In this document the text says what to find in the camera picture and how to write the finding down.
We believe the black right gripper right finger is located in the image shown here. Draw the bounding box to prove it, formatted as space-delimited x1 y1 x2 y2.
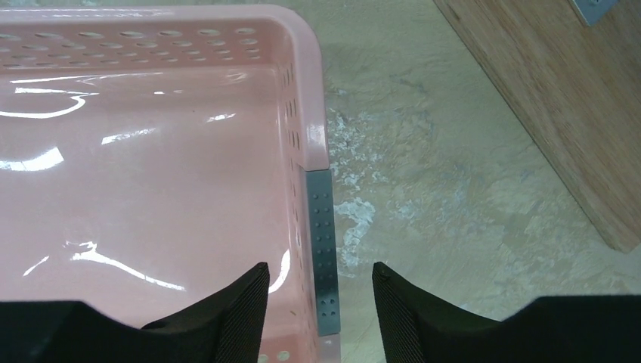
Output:
372 262 640 362

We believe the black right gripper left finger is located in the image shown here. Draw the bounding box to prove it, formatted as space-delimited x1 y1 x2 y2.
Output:
1 262 270 362

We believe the pink perforated plastic basket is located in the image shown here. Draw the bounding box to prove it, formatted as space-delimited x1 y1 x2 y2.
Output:
1 5 341 362

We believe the wooden board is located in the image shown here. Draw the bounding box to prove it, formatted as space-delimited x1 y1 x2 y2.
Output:
437 1 640 253

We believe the grey metal bracket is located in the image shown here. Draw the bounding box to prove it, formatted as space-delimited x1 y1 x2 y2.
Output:
569 0 618 26

